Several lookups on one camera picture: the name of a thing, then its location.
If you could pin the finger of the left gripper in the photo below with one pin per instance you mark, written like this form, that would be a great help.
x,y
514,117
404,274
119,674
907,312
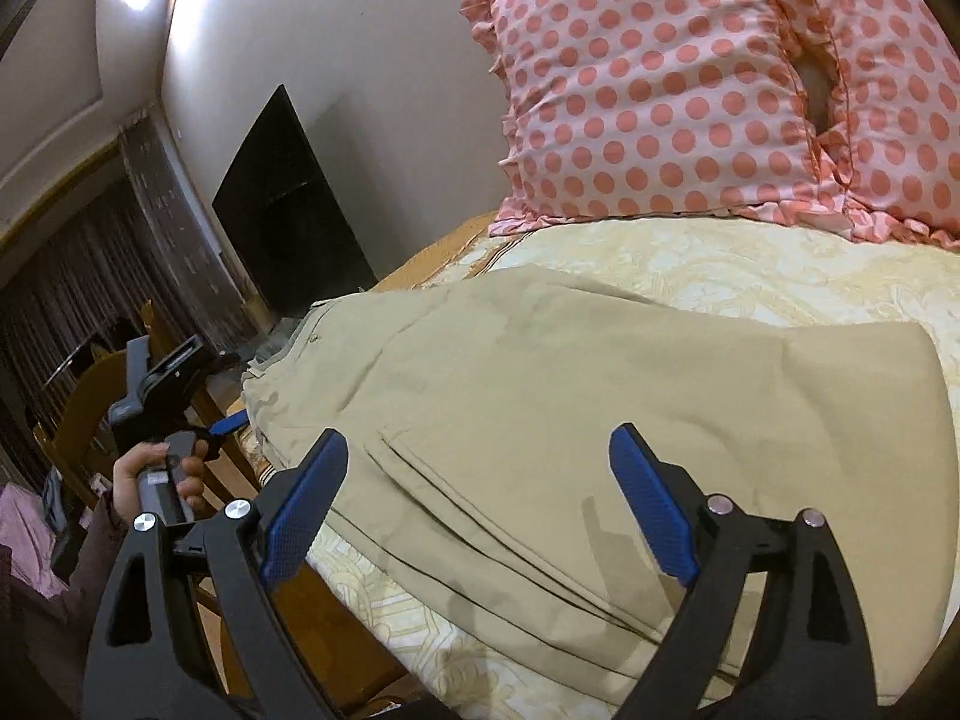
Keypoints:
x,y
230,424

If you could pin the dark black cabinet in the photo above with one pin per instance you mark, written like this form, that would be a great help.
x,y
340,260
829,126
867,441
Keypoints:
x,y
282,219

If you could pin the dark window curtain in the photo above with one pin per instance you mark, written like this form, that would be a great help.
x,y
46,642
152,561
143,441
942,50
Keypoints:
x,y
124,236

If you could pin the wooden chair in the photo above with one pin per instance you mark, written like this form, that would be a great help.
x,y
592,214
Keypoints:
x,y
72,431

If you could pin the pink polka-dot pillow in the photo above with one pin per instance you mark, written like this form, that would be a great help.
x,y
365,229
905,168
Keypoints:
x,y
885,167
629,108

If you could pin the person's left forearm sleeve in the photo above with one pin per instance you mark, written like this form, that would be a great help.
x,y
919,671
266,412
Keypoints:
x,y
45,641

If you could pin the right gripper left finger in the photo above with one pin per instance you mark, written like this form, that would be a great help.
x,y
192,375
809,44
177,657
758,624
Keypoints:
x,y
148,656

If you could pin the yellow floral bed sheet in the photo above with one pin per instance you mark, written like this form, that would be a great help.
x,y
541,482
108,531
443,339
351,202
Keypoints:
x,y
786,278

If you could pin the left pink polka-dot pillow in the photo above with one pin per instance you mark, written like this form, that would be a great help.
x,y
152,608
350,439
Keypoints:
x,y
629,108

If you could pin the khaki beige pants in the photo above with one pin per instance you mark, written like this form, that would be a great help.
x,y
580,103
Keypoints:
x,y
478,416

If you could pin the right pink polka-dot pillow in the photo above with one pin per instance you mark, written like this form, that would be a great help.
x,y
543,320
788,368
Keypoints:
x,y
885,167

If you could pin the person's left hand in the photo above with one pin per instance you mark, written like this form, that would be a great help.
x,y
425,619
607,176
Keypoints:
x,y
125,490

